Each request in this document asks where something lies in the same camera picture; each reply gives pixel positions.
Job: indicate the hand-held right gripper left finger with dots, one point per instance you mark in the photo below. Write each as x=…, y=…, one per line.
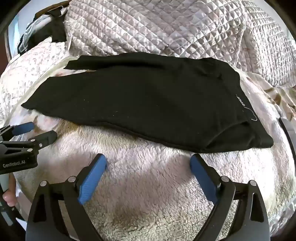
x=92, y=178

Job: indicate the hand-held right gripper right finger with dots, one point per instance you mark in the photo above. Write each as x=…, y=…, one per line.
x=203, y=180

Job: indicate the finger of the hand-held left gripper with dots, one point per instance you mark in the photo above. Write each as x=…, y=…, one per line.
x=47, y=137
x=23, y=128

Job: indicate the black pants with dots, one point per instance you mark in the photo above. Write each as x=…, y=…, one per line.
x=143, y=99

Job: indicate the person's left hand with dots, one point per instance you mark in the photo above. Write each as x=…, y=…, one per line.
x=9, y=197

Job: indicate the fleece blanket with floral side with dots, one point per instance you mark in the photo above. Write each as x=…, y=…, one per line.
x=148, y=190

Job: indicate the floral bed sheet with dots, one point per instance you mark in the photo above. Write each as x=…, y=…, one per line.
x=34, y=62

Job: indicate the white cloth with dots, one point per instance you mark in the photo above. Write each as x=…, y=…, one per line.
x=34, y=27

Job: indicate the dark cloth pile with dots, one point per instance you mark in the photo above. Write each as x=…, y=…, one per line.
x=56, y=31

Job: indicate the wooden headboard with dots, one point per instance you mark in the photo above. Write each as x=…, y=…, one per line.
x=60, y=5

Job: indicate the quilted beige bedspread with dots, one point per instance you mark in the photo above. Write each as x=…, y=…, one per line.
x=161, y=27

